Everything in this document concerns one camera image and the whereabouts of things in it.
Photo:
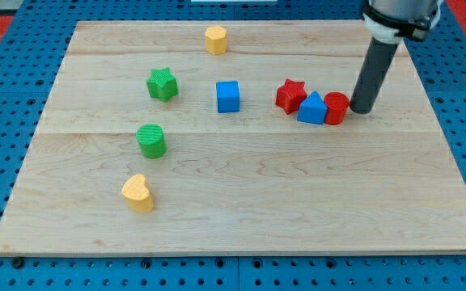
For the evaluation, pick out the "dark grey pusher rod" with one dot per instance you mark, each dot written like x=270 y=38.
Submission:
x=377 y=62

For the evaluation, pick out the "red cylinder block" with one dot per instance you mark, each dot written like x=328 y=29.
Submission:
x=337 y=105

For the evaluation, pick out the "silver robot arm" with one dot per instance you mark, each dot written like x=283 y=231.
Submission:
x=389 y=22

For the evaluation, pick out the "yellow heart block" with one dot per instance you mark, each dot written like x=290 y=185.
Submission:
x=137 y=195

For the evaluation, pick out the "blue triangle block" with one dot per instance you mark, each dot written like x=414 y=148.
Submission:
x=312 y=110

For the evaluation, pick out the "red star block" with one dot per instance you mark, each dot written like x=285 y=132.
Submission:
x=290 y=95

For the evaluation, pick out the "blue cube block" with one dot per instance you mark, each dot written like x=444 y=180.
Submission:
x=228 y=96

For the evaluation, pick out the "yellow hexagon block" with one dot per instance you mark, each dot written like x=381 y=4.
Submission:
x=216 y=40

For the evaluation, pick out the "green star block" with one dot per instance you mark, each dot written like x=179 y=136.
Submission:
x=162 y=84

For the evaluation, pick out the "wooden board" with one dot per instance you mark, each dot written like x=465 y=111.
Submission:
x=250 y=183

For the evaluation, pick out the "green cylinder block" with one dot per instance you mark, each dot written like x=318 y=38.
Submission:
x=150 y=138

